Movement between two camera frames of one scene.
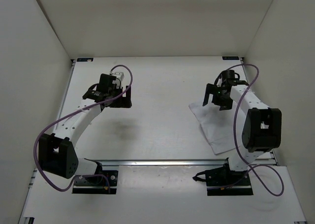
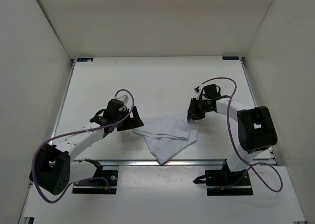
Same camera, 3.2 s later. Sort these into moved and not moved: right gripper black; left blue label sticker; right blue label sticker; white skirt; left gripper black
Moved: left gripper black; white skirt; right gripper black
Not moved: left blue label sticker; right blue label sticker
